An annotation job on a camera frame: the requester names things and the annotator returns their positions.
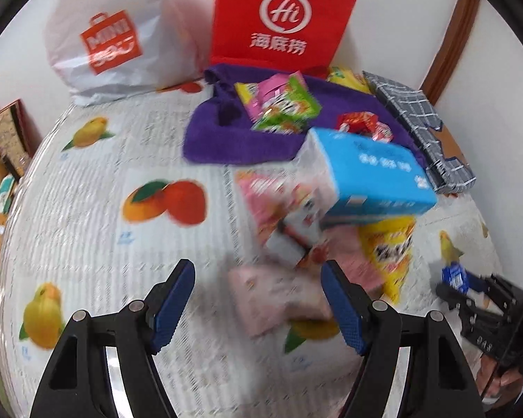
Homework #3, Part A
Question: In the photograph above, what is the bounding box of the small blue snack packet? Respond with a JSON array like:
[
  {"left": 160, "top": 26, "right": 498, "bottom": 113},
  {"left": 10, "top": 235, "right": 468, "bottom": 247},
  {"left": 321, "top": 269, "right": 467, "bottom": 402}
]
[{"left": 441, "top": 263, "right": 470, "bottom": 293}]

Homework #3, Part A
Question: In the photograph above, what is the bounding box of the white plastic bag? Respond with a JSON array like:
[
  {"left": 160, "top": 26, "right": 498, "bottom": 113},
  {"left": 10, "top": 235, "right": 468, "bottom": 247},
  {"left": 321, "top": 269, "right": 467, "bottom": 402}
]
[{"left": 44, "top": 0, "right": 206, "bottom": 108}]

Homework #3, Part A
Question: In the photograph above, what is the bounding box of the small pink snack packet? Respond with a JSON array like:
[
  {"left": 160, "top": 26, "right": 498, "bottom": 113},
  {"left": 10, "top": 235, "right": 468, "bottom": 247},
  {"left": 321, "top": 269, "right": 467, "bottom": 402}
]
[{"left": 330, "top": 243, "right": 382, "bottom": 292}]

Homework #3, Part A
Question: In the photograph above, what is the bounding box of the fruit print tablecloth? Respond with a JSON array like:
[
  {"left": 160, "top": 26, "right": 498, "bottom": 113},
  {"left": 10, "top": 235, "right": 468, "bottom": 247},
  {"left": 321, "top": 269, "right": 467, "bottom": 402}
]
[{"left": 0, "top": 77, "right": 506, "bottom": 418}]

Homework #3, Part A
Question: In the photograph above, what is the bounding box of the purple towel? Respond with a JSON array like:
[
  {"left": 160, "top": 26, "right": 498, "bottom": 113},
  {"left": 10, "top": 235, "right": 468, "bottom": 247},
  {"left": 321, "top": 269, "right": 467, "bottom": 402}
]
[{"left": 182, "top": 64, "right": 429, "bottom": 170}]

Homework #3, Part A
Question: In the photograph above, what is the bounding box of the yellow packet with green label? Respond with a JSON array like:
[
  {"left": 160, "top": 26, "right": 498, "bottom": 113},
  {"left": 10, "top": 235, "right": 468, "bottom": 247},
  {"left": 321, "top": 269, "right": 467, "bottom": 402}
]
[{"left": 327, "top": 65, "right": 372, "bottom": 95}]

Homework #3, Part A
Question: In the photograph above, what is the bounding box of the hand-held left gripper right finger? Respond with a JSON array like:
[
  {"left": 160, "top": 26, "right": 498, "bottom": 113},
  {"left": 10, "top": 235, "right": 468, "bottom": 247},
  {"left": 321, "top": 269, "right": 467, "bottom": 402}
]
[{"left": 321, "top": 260, "right": 484, "bottom": 418}]

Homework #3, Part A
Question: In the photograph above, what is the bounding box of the grey checked cloth with star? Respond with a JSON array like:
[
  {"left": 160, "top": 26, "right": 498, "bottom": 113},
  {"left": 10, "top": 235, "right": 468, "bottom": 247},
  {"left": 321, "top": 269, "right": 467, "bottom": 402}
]
[{"left": 362, "top": 70, "right": 479, "bottom": 195}]

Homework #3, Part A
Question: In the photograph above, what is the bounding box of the red paper bag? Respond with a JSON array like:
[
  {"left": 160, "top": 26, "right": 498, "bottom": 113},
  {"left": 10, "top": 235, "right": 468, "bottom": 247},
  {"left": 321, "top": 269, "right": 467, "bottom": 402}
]
[{"left": 209, "top": 0, "right": 364, "bottom": 76}]

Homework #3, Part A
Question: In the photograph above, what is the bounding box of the pink snack packet yellow edge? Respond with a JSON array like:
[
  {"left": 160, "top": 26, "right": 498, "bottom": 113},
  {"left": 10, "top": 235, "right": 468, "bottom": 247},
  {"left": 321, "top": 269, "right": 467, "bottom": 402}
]
[{"left": 236, "top": 74, "right": 298, "bottom": 125}]

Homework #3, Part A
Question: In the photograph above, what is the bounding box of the blue tissue pack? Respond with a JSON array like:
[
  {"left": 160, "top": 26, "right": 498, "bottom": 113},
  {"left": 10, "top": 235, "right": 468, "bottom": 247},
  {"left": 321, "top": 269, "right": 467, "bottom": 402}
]
[{"left": 295, "top": 127, "right": 438, "bottom": 228}]

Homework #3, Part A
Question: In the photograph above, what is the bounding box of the green snack packet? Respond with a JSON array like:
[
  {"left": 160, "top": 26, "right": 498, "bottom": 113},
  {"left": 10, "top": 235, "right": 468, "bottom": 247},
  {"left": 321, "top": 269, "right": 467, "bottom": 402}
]
[{"left": 250, "top": 75, "right": 323, "bottom": 135}]

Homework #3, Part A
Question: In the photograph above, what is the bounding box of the red and white snack packet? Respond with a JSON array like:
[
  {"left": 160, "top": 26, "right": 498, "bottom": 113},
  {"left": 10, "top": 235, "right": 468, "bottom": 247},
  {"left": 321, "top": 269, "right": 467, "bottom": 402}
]
[{"left": 337, "top": 110, "right": 394, "bottom": 143}]

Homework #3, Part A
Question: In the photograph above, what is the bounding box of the person's right hand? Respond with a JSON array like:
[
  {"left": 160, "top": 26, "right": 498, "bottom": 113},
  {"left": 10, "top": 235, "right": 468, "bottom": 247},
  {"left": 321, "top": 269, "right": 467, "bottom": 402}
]
[{"left": 478, "top": 353, "right": 523, "bottom": 409}]

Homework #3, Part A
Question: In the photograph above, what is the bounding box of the brown wooden door frame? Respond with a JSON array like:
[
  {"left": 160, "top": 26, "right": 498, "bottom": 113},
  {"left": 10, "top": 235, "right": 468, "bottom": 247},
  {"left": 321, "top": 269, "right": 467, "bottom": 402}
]
[{"left": 419, "top": 0, "right": 481, "bottom": 106}]

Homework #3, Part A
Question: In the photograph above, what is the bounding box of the teal and white box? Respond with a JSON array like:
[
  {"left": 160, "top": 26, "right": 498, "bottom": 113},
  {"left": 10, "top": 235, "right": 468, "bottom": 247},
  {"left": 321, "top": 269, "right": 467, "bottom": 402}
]
[{"left": 0, "top": 173, "right": 19, "bottom": 210}]

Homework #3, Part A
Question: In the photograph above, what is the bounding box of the pink panda snack packet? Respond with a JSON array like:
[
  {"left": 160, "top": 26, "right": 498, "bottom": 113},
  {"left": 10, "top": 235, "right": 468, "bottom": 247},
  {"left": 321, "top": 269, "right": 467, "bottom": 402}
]
[{"left": 236, "top": 169, "right": 328, "bottom": 267}]

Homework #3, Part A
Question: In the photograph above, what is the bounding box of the pink bear snack packet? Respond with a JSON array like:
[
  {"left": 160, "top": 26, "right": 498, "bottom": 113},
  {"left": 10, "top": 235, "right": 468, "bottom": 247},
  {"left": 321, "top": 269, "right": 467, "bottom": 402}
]
[{"left": 228, "top": 263, "right": 333, "bottom": 337}]

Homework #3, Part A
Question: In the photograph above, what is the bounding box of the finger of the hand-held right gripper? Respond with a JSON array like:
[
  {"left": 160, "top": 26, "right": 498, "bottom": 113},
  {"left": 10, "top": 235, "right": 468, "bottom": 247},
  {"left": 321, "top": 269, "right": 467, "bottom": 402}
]
[
  {"left": 435, "top": 282, "right": 506, "bottom": 320},
  {"left": 465, "top": 272, "right": 523, "bottom": 303}
]

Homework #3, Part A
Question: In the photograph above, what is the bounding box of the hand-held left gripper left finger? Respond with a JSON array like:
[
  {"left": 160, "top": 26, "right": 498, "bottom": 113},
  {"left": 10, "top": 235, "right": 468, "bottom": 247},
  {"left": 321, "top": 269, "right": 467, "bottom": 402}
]
[{"left": 30, "top": 259, "right": 197, "bottom": 418}]

